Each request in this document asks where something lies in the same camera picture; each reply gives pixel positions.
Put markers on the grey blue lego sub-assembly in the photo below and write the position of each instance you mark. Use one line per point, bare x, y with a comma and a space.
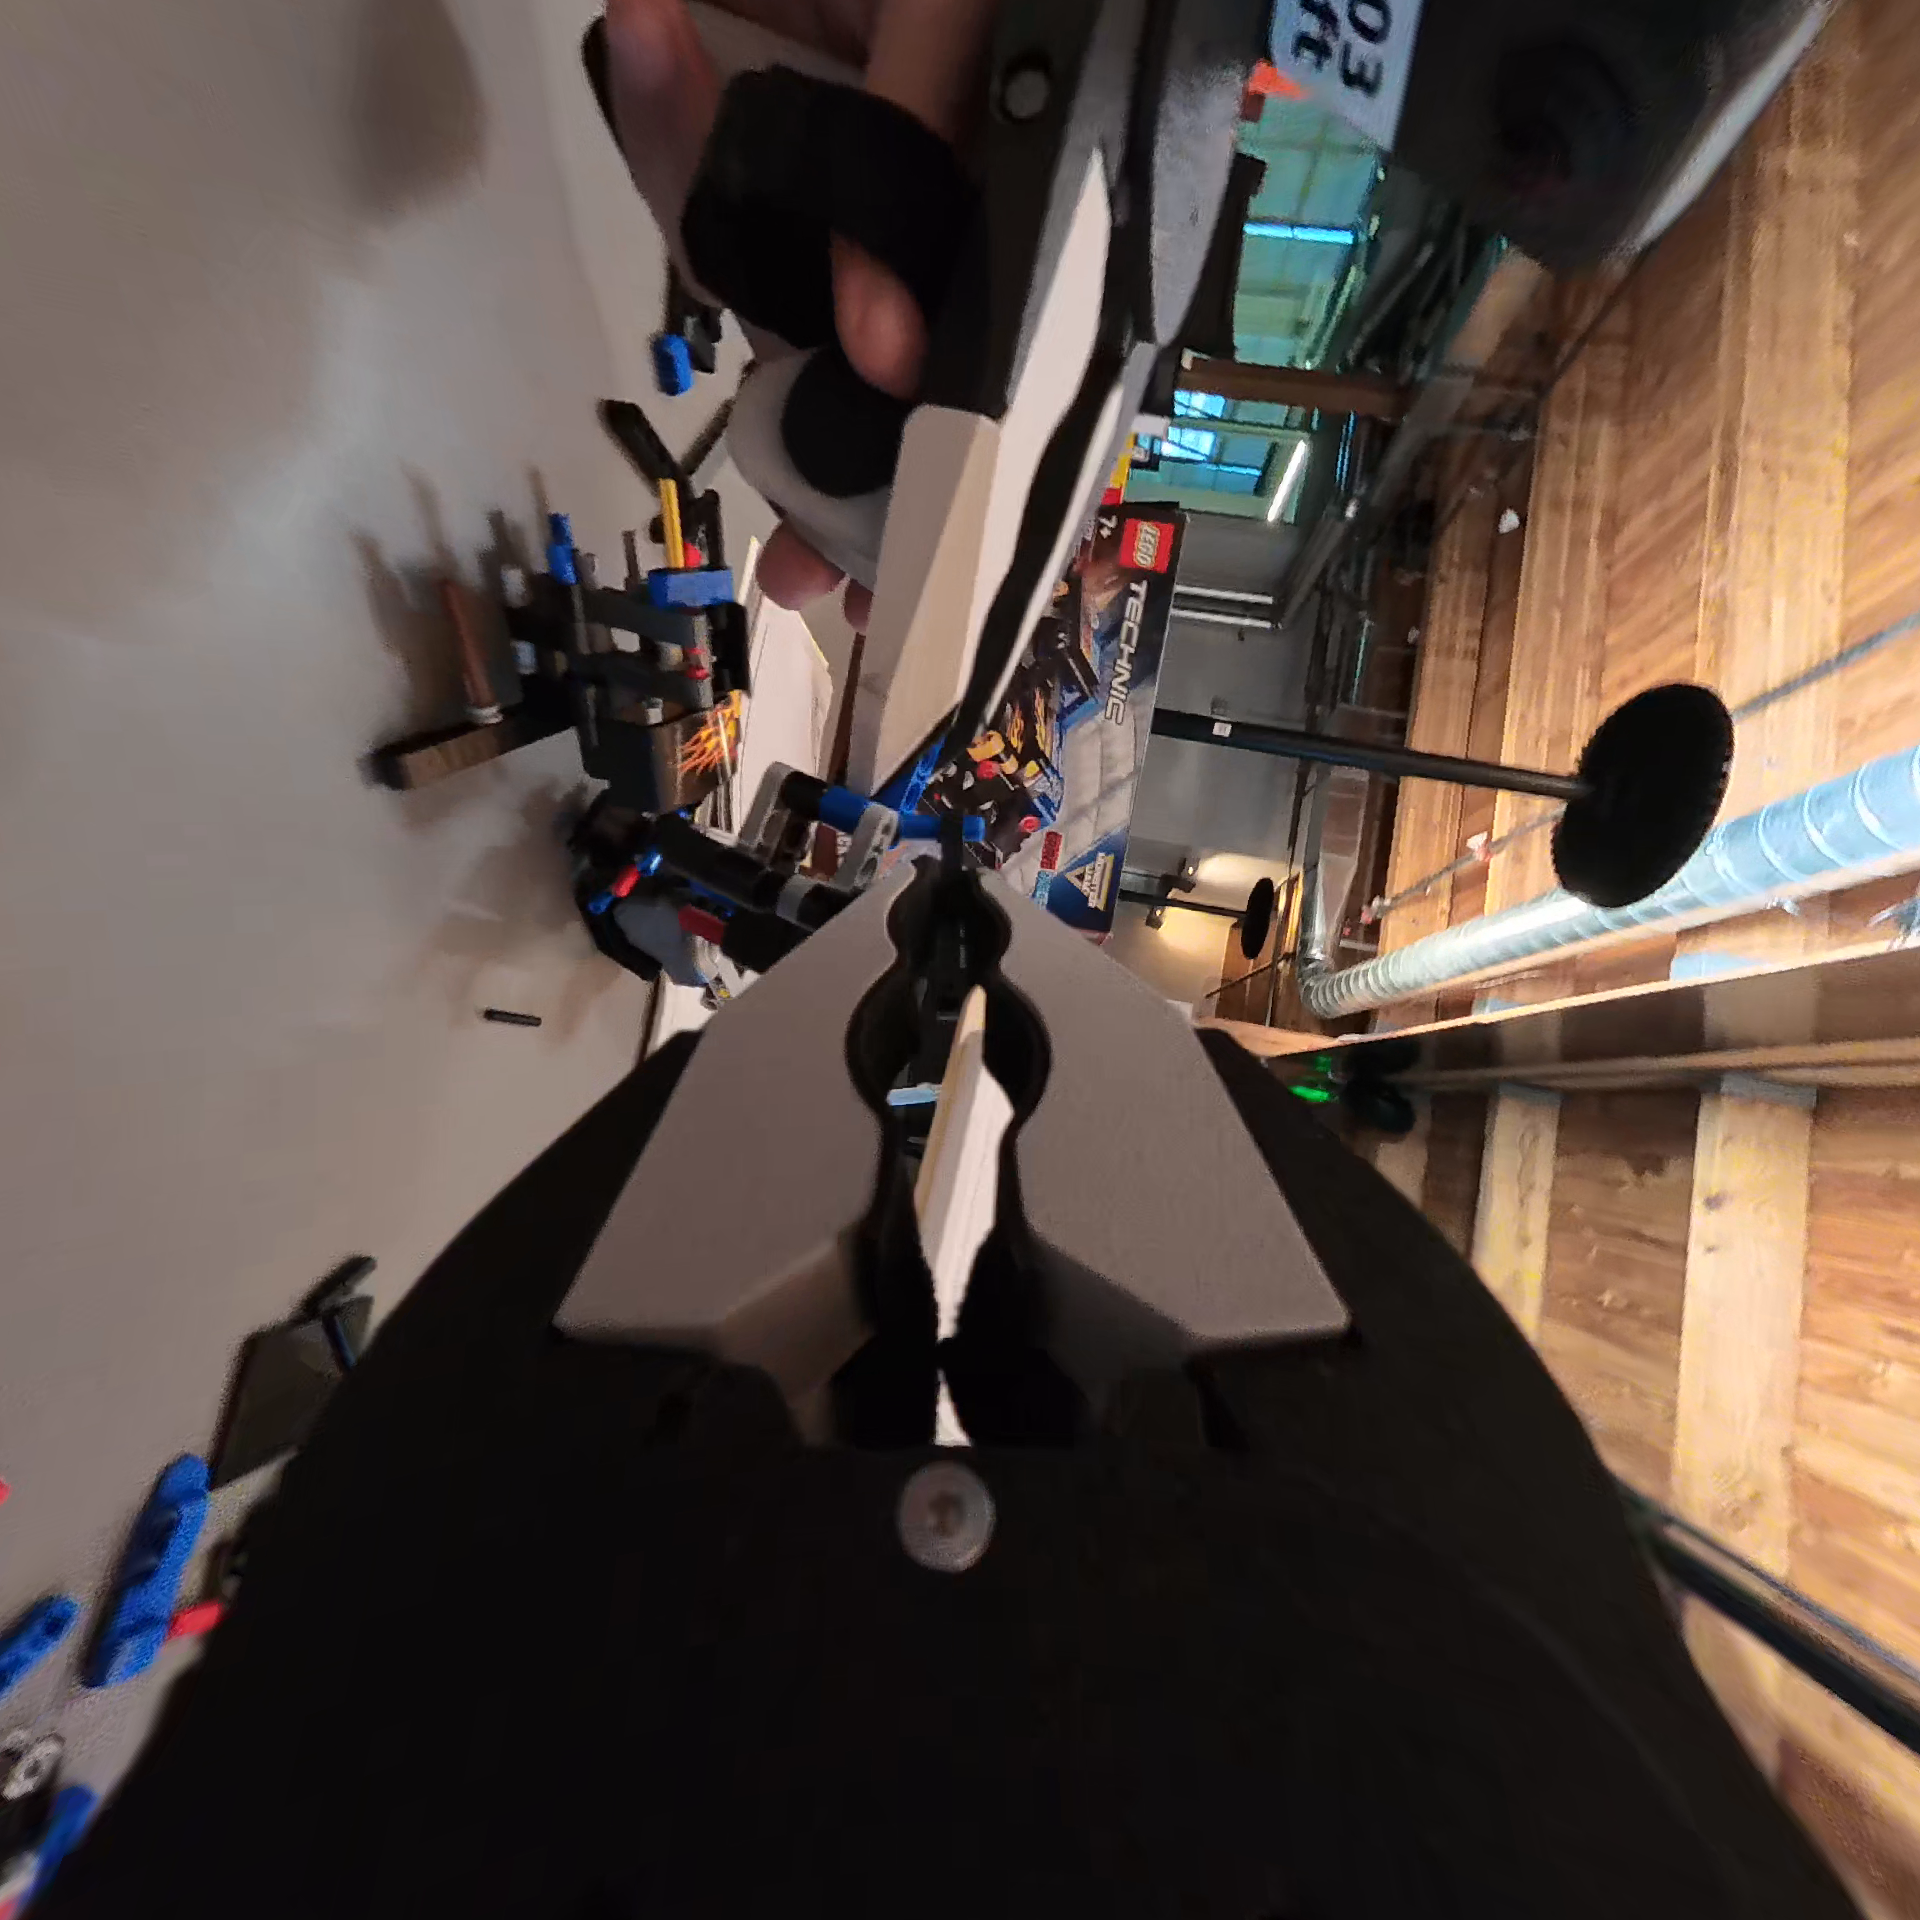
704, 884

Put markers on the black lego axle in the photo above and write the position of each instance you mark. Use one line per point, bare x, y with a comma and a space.
953, 900

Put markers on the flat black lego panel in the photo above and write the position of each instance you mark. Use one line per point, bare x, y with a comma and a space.
278, 1386

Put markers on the lego set box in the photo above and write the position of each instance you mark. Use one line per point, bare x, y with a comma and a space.
1109, 660

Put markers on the lego pieces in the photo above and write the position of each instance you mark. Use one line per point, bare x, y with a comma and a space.
149, 1544

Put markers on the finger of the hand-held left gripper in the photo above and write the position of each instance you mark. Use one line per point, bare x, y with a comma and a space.
930, 601
1123, 435

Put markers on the silver air duct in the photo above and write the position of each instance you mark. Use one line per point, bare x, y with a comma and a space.
1652, 884

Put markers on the black lego beam frame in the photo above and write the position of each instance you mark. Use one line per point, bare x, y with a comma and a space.
646, 437

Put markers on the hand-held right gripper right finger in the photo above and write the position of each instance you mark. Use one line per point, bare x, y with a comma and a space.
1170, 1185

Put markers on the black pipe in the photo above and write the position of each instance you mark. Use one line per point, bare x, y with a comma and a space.
1771, 1614

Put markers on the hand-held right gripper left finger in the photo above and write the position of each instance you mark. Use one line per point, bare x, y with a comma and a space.
737, 1185

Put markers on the person's left hand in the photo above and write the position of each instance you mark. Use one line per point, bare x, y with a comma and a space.
659, 91

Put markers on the lego instruction booklet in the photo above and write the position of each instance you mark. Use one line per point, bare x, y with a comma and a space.
790, 690

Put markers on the black device with green light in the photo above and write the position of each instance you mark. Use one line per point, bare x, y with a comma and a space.
1381, 1104

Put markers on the lego chassis with flame sticker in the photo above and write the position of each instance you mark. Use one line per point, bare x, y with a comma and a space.
630, 629

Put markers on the black disc on pole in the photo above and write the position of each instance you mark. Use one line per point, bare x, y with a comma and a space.
1643, 794
1257, 919

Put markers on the blue lego connector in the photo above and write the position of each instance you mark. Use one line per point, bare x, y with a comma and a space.
674, 363

